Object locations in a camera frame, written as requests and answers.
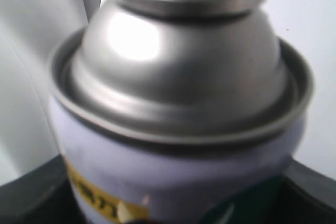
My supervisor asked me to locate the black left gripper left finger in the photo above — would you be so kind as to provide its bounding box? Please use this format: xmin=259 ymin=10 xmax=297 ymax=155
xmin=1 ymin=155 xmax=86 ymax=223

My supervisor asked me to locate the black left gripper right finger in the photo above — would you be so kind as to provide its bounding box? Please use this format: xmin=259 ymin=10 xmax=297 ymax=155
xmin=204 ymin=161 xmax=335 ymax=223

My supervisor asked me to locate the white polka dot spray can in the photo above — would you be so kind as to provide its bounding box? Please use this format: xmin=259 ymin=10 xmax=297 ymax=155
xmin=49 ymin=0 xmax=313 ymax=223

